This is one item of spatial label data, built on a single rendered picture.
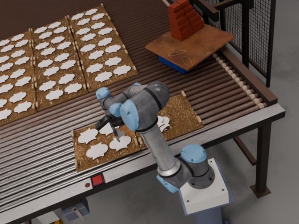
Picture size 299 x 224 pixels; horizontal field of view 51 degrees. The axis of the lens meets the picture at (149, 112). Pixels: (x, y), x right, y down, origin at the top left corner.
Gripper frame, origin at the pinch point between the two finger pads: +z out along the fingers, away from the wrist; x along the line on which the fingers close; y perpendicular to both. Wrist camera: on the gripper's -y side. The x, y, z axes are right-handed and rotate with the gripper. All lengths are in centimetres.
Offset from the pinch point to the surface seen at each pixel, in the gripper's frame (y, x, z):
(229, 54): 97, 47, 8
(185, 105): 49, 13, 9
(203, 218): 32, -52, 36
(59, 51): -32, 138, 9
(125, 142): 3.4, -1.5, 8.1
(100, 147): -12.7, 1.4, 8.1
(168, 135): 29.9, -7.4, 9.0
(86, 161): -23.5, -4.6, 9.0
